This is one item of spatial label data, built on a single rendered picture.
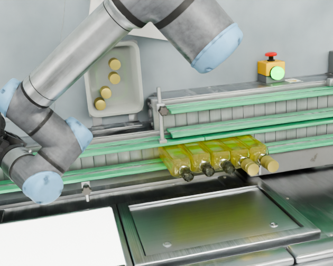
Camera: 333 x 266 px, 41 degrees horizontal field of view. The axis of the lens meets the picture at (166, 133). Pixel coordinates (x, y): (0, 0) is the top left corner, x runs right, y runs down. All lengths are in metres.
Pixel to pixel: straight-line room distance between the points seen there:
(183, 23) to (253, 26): 0.79
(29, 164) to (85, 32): 0.32
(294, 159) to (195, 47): 0.86
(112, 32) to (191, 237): 0.56
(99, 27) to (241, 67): 0.82
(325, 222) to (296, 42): 0.66
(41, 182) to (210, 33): 0.45
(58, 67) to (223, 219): 0.61
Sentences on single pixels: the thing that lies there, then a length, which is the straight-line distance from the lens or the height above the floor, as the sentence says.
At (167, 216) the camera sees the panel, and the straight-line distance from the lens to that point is 1.26.
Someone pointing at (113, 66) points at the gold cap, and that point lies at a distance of 1.41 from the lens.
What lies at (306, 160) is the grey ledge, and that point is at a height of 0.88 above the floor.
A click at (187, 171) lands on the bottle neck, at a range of 1.18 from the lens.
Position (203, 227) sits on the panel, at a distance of 1.19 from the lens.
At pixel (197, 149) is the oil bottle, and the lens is 1.29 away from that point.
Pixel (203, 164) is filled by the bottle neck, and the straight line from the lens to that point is 1.21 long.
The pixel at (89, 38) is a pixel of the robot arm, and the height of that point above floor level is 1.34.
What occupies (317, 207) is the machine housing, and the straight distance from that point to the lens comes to 1.39.
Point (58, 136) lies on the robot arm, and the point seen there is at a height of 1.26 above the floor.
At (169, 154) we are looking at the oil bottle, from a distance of 1.27.
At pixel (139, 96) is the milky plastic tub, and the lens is 1.41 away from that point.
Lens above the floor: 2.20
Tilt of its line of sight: 70 degrees down
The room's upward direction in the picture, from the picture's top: 140 degrees clockwise
